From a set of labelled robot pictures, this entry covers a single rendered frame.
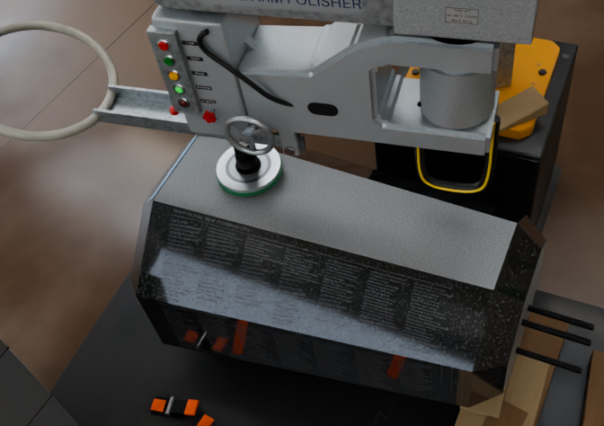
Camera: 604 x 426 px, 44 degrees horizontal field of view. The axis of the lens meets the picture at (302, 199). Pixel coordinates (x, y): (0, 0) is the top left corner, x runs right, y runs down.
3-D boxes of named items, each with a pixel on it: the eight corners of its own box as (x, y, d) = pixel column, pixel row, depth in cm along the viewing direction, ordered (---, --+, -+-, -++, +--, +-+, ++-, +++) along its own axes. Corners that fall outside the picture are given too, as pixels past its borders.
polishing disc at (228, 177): (203, 178, 244) (202, 175, 243) (243, 136, 254) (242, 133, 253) (255, 202, 235) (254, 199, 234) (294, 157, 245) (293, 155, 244)
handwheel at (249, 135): (288, 136, 215) (279, 97, 204) (277, 161, 209) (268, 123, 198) (239, 129, 219) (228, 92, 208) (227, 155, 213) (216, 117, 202)
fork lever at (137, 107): (319, 112, 229) (317, 101, 225) (301, 159, 217) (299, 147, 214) (118, 87, 247) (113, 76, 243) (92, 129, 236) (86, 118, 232)
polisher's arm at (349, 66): (495, 132, 214) (510, -13, 177) (484, 193, 201) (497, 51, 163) (255, 104, 235) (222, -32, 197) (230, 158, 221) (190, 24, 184)
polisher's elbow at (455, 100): (425, 77, 205) (425, 20, 190) (497, 84, 200) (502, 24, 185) (413, 128, 194) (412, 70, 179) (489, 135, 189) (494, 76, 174)
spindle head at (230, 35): (327, 102, 226) (308, -26, 191) (306, 155, 213) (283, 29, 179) (217, 89, 236) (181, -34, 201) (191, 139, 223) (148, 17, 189)
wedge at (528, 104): (530, 95, 260) (532, 85, 256) (547, 113, 254) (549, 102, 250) (480, 116, 257) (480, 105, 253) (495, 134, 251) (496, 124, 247)
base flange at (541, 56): (433, 28, 295) (433, 18, 291) (561, 49, 278) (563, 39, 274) (390, 113, 269) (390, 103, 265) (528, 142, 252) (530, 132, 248)
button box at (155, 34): (203, 108, 211) (178, 27, 190) (200, 114, 210) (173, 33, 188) (178, 104, 214) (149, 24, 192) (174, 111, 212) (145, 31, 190)
